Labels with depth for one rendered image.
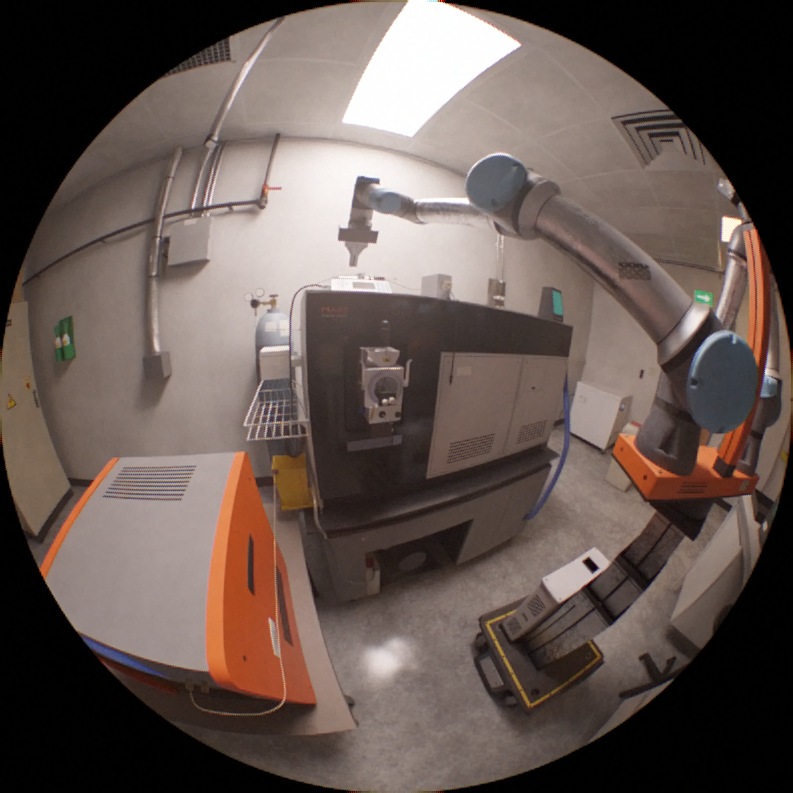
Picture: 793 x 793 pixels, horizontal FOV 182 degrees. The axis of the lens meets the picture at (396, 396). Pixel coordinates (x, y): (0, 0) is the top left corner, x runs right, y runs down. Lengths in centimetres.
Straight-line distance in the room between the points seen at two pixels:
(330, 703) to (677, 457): 80
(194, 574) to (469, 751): 133
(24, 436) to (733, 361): 349
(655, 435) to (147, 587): 74
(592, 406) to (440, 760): 366
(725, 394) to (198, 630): 58
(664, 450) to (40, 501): 363
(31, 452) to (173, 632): 294
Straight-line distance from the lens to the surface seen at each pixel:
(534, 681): 125
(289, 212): 192
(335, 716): 68
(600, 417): 362
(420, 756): 143
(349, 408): 71
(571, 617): 98
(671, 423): 50
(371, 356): 61
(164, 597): 35
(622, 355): 416
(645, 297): 36
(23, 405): 316
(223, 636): 29
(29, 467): 317
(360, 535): 93
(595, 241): 37
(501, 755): 152
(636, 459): 52
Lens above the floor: 139
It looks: 19 degrees down
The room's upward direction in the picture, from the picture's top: 3 degrees clockwise
